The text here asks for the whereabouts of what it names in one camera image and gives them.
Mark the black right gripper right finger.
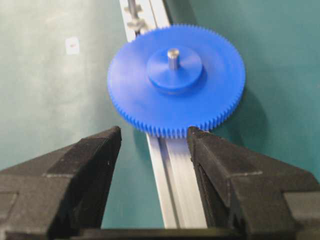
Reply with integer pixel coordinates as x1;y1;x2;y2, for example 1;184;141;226
187;126;320;240

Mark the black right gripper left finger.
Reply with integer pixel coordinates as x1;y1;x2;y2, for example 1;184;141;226
0;126;122;240

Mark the large blue plastic gear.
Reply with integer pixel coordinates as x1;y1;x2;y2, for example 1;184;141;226
107;24;246;139

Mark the steel shaft near gear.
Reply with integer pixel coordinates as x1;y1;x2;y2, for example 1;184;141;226
167;48;180;70

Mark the steel shaft far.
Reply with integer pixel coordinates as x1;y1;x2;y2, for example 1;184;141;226
128;0;138;19

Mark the silver aluminium extrusion rail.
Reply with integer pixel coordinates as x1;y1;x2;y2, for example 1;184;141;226
118;0;210;230

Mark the clear shaft bracket far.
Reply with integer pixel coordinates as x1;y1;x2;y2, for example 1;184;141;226
124;4;146;32

